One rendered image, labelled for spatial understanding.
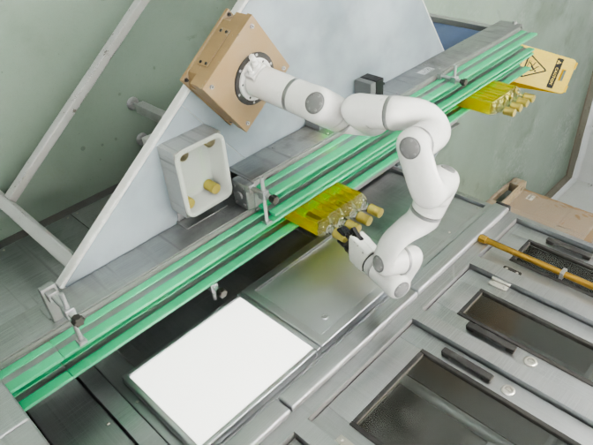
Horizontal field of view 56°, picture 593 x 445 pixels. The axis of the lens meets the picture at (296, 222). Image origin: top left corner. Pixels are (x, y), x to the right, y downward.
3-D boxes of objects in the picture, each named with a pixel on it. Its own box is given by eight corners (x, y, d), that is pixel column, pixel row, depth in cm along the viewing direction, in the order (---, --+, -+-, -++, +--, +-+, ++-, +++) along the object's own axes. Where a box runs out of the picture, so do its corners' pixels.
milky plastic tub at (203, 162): (172, 209, 172) (190, 221, 167) (156, 146, 159) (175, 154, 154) (216, 185, 182) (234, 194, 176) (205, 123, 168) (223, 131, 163)
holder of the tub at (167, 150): (175, 222, 176) (190, 232, 171) (156, 146, 159) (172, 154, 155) (217, 199, 185) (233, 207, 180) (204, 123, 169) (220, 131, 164)
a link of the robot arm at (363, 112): (386, 88, 135) (411, 106, 149) (304, 85, 148) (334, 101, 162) (379, 127, 136) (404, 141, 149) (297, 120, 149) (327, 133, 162)
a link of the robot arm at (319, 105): (288, 71, 150) (335, 90, 141) (314, 86, 161) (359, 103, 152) (274, 106, 151) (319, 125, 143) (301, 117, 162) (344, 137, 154)
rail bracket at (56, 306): (42, 314, 149) (84, 358, 136) (19, 267, 139) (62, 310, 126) (59, 305, 152) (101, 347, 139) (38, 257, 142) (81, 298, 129)
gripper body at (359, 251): (385, 274, 166) (364, 253, 175) (386, 246, 160) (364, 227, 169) (364, 282, 164) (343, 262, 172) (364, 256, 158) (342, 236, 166)
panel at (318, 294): (123, 383, 153) (200, 461, 133) (121, 376, 151) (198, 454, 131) (339, 228, 202) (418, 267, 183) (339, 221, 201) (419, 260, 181)
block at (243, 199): (233, 204, 182) (247, 212, 178) (228, 179, 176) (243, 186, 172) (241, 199, 184) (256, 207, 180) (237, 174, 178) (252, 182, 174)
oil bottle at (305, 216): (277, 214, 190) (324, 240, 177) (275, 201, 187) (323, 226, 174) (288, 207, 193) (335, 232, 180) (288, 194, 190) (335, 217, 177)
